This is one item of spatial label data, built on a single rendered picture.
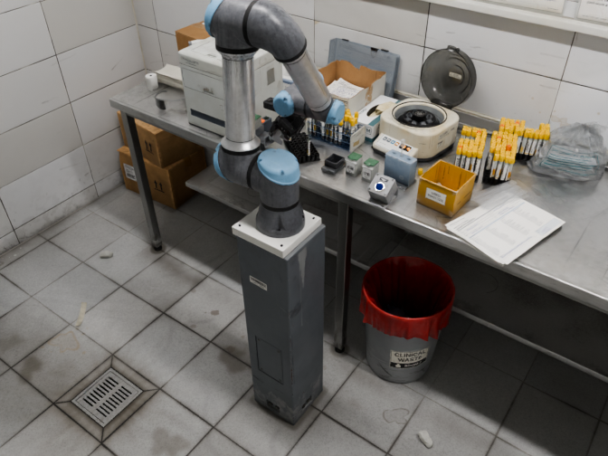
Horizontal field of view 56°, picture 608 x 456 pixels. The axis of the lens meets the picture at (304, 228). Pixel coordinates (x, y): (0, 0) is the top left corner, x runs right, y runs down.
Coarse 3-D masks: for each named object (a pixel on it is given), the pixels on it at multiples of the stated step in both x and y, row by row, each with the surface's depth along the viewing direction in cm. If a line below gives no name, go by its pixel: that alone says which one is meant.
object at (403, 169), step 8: (392, 152) 191; (400, 152) 191; (392, 160) 190; (400, 160) 188; (408, 160) 187; (416, 160) 188; (392, 168) 192; (400, 168) 190; (408, 168) 187; (392, 176) 194; (400, 176) 191; (408, 176) 189; (400, 184) 193; (408, 184) 191
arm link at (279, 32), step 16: (256, 16) 136; (272, 16) 136; (288, 16) 139; (256, 32) 138; (272, 32) 137; (288, 32) 139; (272, 48) 140; (288, 48) 141; (304, 48) 144; (288, 64) 148; (304, 64) 149; (304, 80) 154; (320, 80) 159; (304, 96) 163; (320, 96) 163; (304, 112) 175; (320, 112) 170; (336, 112) 170
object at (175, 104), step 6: (162, 90) 246; (156, 96) 240; (156, 102) 238; (162, 102) 235; (168, 102) 234; (174, 102) 234; (180, 102) 235; (162, 108) 237; (174, 108) 236; (180, 108) 236
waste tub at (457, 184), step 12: (432, 168) 185; (444, 168) 188; (456, 168) 185; (420, 180) 180; (432, 180) 189; (444, 180) 190; (456, 180) 187; (468, 180) 178; (420, 192) 183; (432, 192) 179; (444, 192) 176; (456, 192) 173; (468, 192) 182; (432, 204) 182; (444, 204) 179; (456, 204) 178
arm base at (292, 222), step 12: (264, 204) 166; (300, 204) 171; (264, 216) 167; (276, 216) 166; (288, 216) 166; (300, 216) 170; (264, 228) 168; (276, 228) 168; (288, 228) 167; (300, 228) 170
